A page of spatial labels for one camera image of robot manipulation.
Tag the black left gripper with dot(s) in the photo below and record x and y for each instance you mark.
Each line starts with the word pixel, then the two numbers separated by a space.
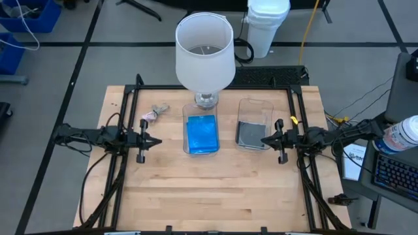
pixel 143 143

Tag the clear plastic bin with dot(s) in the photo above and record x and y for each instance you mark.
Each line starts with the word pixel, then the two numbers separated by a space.
pixel 256 111
pixel 184 130

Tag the yellow tag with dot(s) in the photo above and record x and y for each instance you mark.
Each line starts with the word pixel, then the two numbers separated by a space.
pixel 294 120

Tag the blue plastic crate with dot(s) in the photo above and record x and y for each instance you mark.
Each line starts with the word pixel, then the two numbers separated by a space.
pixel 9 53
pixel 32 16

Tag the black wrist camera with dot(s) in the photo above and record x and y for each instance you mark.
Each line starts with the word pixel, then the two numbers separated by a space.
pixel 290 138
pixel 133 138

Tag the black perforated panel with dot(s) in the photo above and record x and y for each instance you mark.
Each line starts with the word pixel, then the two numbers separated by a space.
pixel 271 75

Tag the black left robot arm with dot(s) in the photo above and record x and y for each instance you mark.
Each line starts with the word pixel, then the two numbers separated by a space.
pixel 85 135

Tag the white printed paper sheet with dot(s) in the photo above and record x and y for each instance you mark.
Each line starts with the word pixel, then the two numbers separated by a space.
pixel 354 161

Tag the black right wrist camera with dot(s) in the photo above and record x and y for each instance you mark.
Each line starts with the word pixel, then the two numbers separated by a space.
pixel 290 138

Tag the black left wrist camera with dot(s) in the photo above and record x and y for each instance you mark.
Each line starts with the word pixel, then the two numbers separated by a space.
pixel 133 138

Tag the white plastic bucket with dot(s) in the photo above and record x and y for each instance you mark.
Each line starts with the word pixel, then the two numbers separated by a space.
pixel 266 23

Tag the small crumpled wrapper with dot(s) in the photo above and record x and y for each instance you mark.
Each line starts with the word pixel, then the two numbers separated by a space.
pixel 160 109

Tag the clear jewel case black tray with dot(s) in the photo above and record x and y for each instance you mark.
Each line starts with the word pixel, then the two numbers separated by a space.
pixel 249 135

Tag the black keyboard blue backlight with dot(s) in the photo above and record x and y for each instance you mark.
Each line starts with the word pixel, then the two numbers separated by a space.
pixel 395 173

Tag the dark grey work cart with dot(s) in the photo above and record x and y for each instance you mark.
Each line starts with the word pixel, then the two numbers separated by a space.
pixel 362 186

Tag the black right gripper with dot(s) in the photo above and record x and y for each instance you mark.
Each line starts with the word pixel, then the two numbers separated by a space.
pixel 280 143

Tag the blue plastic disc case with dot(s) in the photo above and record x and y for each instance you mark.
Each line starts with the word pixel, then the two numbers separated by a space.
pixel 202 134

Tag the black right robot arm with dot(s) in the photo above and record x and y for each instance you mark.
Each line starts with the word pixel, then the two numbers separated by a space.
pixel 320 135

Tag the black aluminium table frame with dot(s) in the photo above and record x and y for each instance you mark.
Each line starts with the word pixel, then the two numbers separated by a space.
pixel 212 87

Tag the black stand leg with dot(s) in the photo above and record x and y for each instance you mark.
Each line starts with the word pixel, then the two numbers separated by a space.
pixel 140 8

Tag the white bottle blue label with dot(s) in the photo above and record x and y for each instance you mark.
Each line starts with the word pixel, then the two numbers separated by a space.
pixel 398 135

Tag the black clamp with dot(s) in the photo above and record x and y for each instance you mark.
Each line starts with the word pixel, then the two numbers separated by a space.
pixel 341 199

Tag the white shade table lamp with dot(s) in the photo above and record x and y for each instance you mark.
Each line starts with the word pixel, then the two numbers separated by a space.
pixel 205 65

